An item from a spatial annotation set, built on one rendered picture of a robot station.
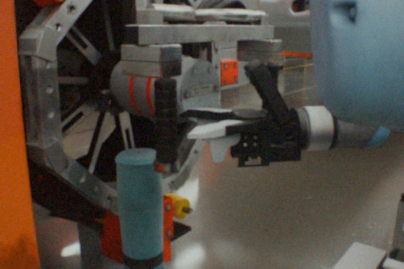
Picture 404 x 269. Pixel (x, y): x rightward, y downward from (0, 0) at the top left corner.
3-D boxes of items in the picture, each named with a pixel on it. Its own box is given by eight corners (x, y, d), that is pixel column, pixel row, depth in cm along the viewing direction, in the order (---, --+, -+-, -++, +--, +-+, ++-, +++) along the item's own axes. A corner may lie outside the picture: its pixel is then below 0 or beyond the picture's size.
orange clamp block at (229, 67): (198, 84, 117) (217, 81, 124) (221, 87, 113) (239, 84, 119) (198, 60, 116) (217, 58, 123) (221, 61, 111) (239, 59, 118)
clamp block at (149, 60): (143, 72, 71) (142, 41, 70) (183, 76, 66) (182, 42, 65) (120, 75, 67) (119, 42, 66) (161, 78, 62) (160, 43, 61)
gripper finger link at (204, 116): (179, 140, 75) (226, 147, 71) (178, 108, 74) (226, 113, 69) (187, 136, 77) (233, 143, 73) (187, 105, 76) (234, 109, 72)
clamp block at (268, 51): (247, 60, 97) (247, 37, 96) (282, 62, 92) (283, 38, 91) (235, 60, 93) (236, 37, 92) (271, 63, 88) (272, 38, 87)
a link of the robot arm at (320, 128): (335, 110, 66) (315, 102, 73) (308, 111, 65) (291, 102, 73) (331, 155, 67) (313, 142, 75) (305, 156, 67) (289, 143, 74)
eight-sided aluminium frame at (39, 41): (202, 165, 122) (202, -28, 110) (221, 170, 118) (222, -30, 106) (36, 234, 80) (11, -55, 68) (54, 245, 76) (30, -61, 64)
